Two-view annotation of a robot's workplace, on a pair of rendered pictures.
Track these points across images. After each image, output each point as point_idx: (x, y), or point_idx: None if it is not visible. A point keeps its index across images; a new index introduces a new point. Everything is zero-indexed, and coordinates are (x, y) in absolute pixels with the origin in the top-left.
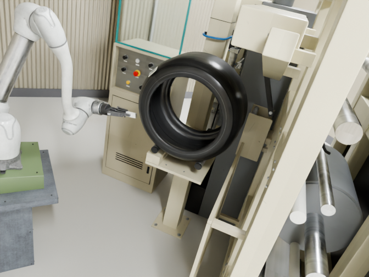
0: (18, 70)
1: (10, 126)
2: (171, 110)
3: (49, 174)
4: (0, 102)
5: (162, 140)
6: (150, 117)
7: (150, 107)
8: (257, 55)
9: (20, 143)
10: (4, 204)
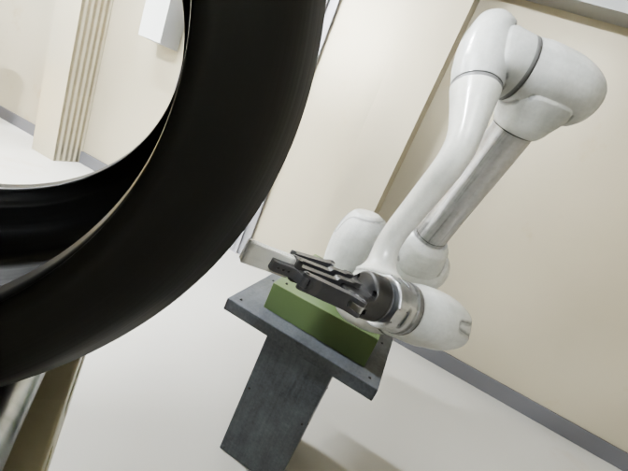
0: (454, 184)
1: (348, 216)
2: (57, 257)
3: (292, 333)
4: (414, 230)
5: (43, 183)
6: (149, 134)
7: (171, 99)
8: None
9: (336, 255)
10: (268, 278)
